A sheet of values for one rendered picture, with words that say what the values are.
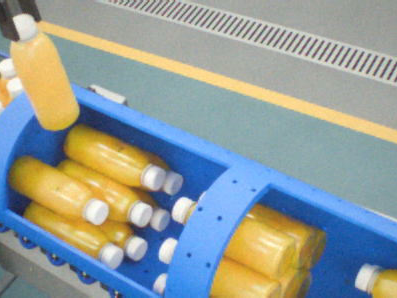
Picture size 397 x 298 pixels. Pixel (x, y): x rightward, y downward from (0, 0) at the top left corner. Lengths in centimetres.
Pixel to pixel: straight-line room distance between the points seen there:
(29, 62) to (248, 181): 36
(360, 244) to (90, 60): 222
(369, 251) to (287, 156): 153
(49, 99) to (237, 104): 183
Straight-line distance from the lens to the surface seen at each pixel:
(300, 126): 279
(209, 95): 294
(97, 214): 121
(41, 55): 107
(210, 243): 101
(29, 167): 128
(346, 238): 120
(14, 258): 150
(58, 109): 113
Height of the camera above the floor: 205
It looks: 48 degrees down
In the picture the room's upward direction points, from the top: 11 degrees counter-clockwise
